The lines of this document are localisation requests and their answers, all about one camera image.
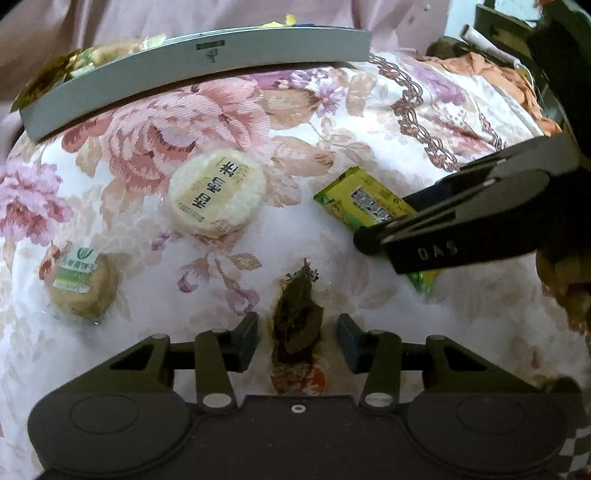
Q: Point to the yellow foil snack packet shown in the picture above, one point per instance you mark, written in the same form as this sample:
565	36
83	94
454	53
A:
51	73

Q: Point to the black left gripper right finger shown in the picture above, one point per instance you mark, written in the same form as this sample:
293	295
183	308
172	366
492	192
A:
378	354

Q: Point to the orange cloth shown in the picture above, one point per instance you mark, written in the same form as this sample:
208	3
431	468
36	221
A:
508	79

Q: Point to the yellow green snack bar packet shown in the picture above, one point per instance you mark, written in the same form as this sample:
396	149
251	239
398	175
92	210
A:
360	200

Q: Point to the floral quilted bedspread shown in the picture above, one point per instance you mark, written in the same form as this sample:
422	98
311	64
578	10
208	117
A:
102	184

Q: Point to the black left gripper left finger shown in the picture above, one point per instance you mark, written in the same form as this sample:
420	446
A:
219	352

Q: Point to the dark dried snack clear packet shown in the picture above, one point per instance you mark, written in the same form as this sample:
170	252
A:
296	330

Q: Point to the round white rice cake packet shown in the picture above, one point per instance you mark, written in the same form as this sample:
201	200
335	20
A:
215	193

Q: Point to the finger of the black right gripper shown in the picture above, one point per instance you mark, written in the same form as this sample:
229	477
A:
504	184
426	236

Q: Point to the grey cardboard snack box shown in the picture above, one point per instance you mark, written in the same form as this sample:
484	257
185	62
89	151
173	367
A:
187	57

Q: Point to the sandwich biscuit packet in box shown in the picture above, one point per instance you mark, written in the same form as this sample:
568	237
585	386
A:
99	55

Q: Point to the round brown pastry packet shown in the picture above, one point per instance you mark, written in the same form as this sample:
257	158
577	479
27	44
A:
81	281

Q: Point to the pink satin blanket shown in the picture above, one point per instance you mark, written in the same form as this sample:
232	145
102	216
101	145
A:
35	31

